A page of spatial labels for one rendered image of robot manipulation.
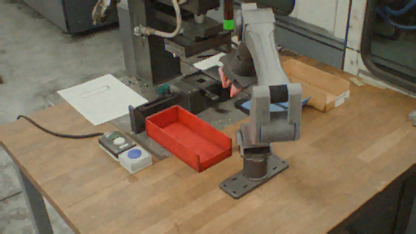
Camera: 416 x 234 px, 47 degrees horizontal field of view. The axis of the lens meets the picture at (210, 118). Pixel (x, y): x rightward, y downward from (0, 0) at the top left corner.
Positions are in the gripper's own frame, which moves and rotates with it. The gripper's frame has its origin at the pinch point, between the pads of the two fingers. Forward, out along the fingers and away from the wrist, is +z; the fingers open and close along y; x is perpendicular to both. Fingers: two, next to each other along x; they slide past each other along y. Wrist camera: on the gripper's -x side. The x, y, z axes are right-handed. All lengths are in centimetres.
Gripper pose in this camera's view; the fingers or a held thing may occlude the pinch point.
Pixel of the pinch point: (229, 89)
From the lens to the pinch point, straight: 125.1
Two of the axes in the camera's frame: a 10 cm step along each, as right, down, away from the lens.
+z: -2.7, 5.5, 7.9
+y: -5.9, -7.4, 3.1
